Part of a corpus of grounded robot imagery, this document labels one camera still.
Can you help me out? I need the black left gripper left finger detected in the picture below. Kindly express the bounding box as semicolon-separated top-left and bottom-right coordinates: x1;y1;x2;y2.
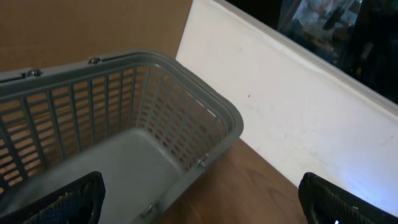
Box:
1;171;106;224

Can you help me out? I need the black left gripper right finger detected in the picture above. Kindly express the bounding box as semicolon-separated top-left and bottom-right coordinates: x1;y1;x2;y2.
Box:
298;172;397;224

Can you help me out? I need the grey plastic basket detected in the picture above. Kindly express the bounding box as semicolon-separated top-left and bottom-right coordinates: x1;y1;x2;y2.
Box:
1;51;244;223

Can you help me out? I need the brown cardboard panel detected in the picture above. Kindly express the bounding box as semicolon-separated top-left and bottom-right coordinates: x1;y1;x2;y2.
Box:
1;0;192;71

